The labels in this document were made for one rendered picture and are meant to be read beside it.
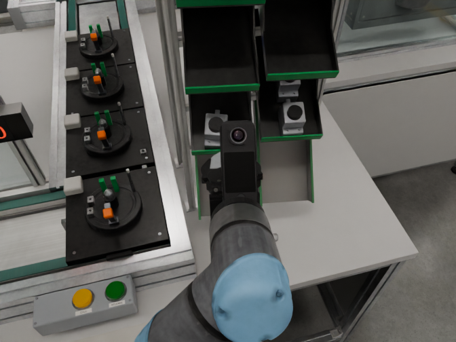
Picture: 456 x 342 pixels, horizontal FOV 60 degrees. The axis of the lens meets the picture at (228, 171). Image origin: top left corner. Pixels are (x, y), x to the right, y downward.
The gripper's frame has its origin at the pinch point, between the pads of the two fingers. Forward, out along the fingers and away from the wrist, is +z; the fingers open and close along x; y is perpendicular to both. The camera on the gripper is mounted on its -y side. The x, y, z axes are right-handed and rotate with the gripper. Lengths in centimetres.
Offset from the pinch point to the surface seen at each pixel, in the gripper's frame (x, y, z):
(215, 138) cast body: -1.5, 2.1, 12.6
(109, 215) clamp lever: -25.6, 19.6, 15.1
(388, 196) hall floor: 97, 85, 128
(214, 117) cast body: -1.4, -2.1, 12.6
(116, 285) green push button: -25.0, 33.3, 8.2
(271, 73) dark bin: 9.1, -10.8, 9.0
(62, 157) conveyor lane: -45, 17, 45
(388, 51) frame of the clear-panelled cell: 73, 1, 100
